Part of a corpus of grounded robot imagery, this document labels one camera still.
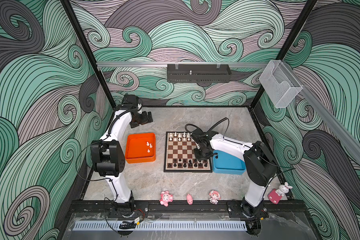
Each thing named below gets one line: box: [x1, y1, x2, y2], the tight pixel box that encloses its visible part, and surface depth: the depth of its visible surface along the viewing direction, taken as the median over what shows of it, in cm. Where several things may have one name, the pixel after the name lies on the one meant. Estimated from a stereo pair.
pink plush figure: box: [159, 190, 174, 207], surface depth 76 cm
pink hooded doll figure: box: [209, 189, 221, 205], surface depth 76 cm
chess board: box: [163, 131, 213, 173], surface depth 91 cm
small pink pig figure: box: [186, 193, 194, 205], surface depth 77 cm
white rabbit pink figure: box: [267, 182, 293, 205], surface depth 76 cm
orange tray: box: [125, 132, 156, 164], surface depth 97 cm
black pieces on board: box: [167, 158, 208, 169], surface depth 89 cm
